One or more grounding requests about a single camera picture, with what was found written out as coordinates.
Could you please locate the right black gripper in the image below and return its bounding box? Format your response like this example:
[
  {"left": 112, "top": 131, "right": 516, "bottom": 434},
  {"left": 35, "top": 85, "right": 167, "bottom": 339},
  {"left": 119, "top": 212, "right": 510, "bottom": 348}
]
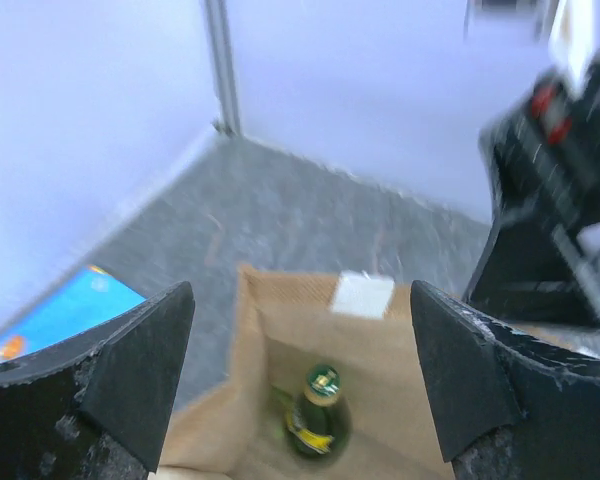
[{"left": 463, "top": 57, "right": 600, "bottom": 330}]

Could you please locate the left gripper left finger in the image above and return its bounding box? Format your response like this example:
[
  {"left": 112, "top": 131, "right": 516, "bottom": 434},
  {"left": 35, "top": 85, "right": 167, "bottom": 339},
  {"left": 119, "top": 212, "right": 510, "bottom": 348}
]
[{"left": 0, "top": 281, "right": 195, "bottom": 480}]

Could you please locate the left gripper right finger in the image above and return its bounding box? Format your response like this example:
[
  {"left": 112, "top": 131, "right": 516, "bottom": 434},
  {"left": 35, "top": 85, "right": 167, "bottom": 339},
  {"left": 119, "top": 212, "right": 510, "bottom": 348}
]
[{"left": 410, "top": 281, "right": 600, "bottom": 480}]

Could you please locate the brown canvas tote bag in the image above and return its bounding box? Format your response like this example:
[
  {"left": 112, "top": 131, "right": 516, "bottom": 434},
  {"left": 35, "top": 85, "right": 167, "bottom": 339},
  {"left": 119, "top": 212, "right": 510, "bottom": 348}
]
[{"left": 157, "top": 263, "right": 600, "bottom": 480}]

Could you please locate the green glass bottle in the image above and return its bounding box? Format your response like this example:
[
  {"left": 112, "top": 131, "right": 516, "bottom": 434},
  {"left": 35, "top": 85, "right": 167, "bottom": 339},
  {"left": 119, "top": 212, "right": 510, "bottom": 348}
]
[{"left": 283, "top": 364, "right": 352, "bottom": 461}]

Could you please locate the blue patterned cloth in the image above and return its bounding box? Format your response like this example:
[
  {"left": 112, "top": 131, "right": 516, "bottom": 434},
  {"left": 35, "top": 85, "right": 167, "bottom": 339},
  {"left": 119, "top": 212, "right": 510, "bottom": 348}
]
[{"left": 0, "top": 265, "right": 145, "bottom": 364}]

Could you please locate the right aluminium corner post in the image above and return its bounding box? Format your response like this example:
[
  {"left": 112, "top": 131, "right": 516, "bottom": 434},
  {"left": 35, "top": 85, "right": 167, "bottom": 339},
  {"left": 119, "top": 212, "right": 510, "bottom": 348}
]
[{"left": 202, "top": 0, "right": 243, "bottom": 137}]

